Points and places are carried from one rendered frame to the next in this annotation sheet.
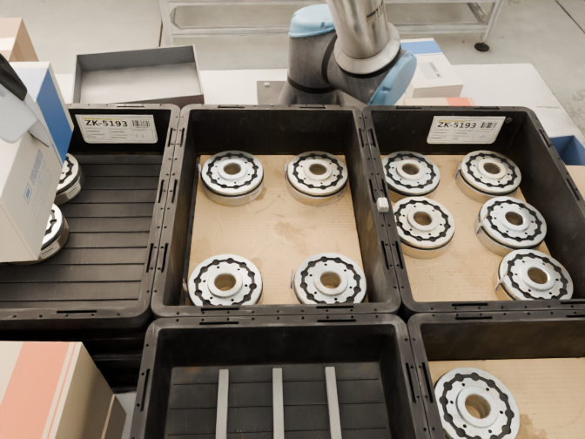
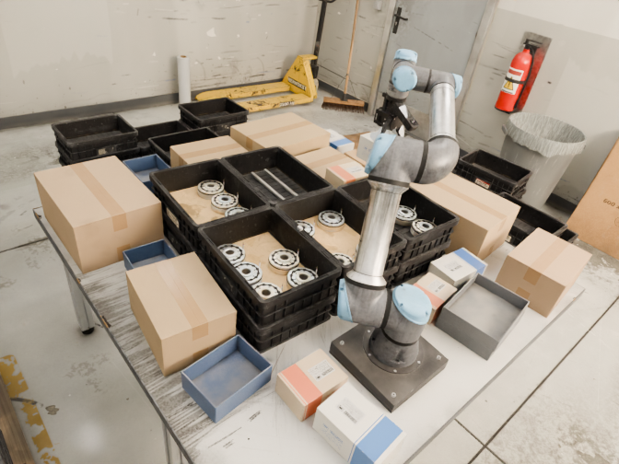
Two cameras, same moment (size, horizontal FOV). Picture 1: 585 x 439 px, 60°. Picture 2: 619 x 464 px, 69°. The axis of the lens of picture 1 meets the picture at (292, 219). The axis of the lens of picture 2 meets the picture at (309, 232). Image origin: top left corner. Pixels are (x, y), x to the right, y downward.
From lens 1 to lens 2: 1.76 m
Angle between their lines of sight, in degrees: 88
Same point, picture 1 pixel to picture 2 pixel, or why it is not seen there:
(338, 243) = not seen: hidden behind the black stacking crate
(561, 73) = not seen: outside the picture
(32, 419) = (336, 170)
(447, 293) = (260, 249)
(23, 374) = (347, 174)
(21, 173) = (367, 144)
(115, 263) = not seen: hidden behind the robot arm
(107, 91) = (495, 305)
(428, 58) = (360, 427)
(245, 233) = (344, 242)
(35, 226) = (361, 153)
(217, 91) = (467, 359)
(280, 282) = (318, 232)
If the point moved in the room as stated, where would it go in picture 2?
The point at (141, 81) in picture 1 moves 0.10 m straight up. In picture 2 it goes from (492, 319) to (503, 298)
